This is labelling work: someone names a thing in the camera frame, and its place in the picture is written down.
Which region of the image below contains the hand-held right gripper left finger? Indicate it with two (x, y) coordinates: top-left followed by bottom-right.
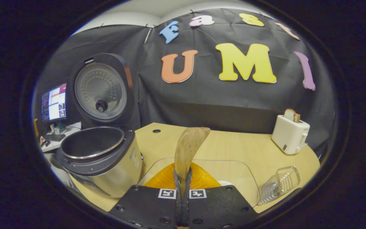
(108, 162), (183, 229)

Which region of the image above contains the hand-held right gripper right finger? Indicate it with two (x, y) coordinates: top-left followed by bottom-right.
(183, 162), (260, 229)

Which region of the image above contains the silver black rice cooker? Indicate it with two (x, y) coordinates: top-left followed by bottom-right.
(56, 53), (144, 198)

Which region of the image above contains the metal wire chopstick holder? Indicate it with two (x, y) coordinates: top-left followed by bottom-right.
(259, 166), (301, 205)

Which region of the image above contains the wooden spoon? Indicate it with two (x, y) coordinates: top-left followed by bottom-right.
(174, 127), (211, 188)

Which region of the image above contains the black keyboard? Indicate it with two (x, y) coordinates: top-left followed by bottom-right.
(45, 134), (66, 142)

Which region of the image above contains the computer monitor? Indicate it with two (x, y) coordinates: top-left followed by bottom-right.
(41, 83), (67, 124)

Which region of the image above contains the clear plastic container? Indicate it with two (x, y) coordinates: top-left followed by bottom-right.
(138, 157), (260, 207)

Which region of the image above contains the white side desk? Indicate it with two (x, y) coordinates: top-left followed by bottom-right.
(42, 122), (82, 153)

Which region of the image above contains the white toaster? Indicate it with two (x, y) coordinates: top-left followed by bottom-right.
(271, 114), (310, 155)

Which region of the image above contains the black backdrop cloth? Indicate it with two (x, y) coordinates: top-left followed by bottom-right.
(37, 8), (334, 156)

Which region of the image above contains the toasted bread slice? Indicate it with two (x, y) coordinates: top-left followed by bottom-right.
(283, 108), (301, 123)

